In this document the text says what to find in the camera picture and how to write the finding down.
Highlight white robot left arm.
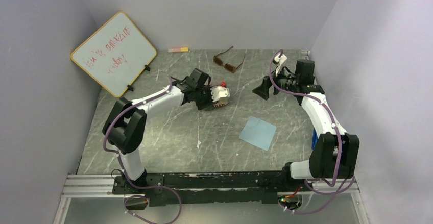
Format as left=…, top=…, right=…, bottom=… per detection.
left=102, top=68, right=225, bottom=193

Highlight pink yellow marker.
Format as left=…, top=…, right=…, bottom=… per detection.
left=168, top=47, right=189, bottom=53

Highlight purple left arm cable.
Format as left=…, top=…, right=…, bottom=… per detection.
left=102, top=75, right=183, bottom=224

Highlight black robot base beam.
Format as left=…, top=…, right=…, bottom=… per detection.
left=112, top=167, right=308, bottom=207

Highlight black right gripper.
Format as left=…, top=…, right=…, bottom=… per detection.
left=252, top=63, right=299, bottom=100

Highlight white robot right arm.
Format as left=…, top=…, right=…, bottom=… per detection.
left=253, top=55, right=359, bottom=191

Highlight aluminium frame rail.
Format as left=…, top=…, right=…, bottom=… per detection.
left=54, top=175, right=369, bottom=223

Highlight light blue cloth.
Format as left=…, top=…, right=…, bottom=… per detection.
left=239, top=116, right=277, bottom=151

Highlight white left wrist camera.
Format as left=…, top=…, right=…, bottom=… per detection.
left=210, top=81, right=230, bottom=104

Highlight brown sunglasses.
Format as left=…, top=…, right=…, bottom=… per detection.
left=213, top=46, right=246, bottom=73

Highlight yellow framed whiteboard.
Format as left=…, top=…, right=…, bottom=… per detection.
left=70, top=12, right=157, bottom=97

